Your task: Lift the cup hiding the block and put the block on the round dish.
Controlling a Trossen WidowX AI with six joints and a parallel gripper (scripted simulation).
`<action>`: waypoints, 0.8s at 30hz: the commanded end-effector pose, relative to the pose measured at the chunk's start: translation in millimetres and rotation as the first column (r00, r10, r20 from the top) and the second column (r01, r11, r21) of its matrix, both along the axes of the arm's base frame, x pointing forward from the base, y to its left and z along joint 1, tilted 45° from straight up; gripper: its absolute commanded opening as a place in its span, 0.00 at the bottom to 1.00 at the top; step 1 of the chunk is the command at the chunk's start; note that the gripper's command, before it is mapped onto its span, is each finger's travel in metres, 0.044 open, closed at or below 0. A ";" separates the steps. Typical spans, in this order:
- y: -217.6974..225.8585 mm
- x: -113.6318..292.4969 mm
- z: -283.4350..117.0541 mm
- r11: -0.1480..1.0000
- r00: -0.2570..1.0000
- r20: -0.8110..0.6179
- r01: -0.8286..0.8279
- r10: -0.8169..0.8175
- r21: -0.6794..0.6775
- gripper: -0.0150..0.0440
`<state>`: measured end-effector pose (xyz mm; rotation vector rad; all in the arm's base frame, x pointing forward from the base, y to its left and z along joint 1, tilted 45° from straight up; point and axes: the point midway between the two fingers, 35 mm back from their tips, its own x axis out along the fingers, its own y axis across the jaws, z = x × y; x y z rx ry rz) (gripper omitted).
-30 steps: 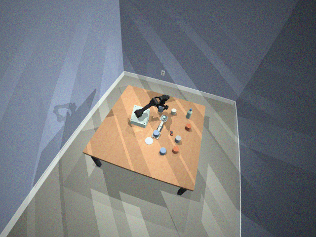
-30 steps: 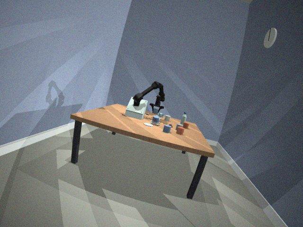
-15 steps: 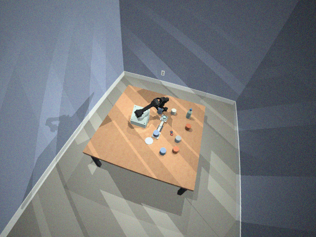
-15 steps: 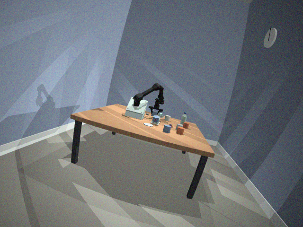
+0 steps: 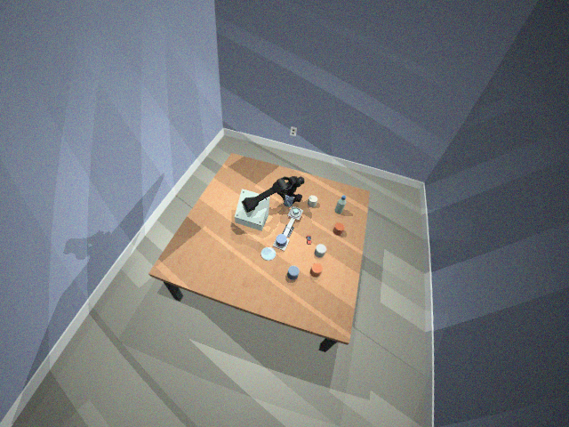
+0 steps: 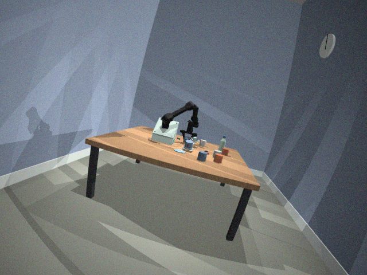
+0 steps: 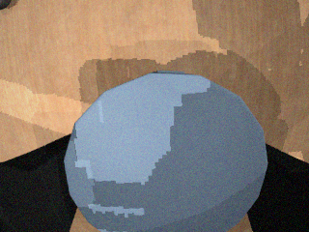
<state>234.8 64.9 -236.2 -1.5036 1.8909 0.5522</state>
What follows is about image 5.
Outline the orange cylinder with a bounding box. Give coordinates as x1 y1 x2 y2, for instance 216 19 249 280
310 263 323 277
333 223 344 236

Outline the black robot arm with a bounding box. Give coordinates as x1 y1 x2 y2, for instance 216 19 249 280
242 176 305 213

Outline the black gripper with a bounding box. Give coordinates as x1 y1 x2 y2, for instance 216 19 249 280
277 190 302 203

